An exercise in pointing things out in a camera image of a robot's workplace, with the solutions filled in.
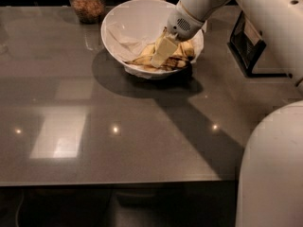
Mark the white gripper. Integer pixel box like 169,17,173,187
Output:
151,0,230,68

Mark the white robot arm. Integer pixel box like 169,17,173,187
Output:
151,0,303,227

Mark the short banana stub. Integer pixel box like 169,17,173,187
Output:
140,44,155,56

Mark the middle yellow banana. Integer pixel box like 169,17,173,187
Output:
172,44,183,57

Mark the dark spotted banana with sticker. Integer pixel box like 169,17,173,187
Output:
127,55,190,72

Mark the long yellow banana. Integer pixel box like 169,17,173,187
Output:
181,41,195,61

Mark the white bowl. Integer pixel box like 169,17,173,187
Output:
100,0,204,79

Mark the glass jar with brown cereal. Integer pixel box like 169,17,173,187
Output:
69,0,106,24

